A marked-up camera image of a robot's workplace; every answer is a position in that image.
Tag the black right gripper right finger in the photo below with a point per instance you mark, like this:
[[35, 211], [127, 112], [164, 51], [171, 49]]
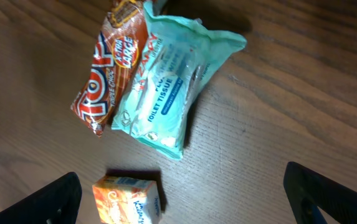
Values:
[[309, 192]]

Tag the orange Kleenex tissue pack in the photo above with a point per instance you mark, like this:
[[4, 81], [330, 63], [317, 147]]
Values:
[[125, 200]]

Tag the orange chocolate bar wrapper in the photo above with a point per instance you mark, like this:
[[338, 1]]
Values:
[[116, 56]]

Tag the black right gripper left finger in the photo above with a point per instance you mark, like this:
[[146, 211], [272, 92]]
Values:
[[56, 203]]

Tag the mint green tissue pack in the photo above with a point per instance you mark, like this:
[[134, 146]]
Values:
[[179, 58]]

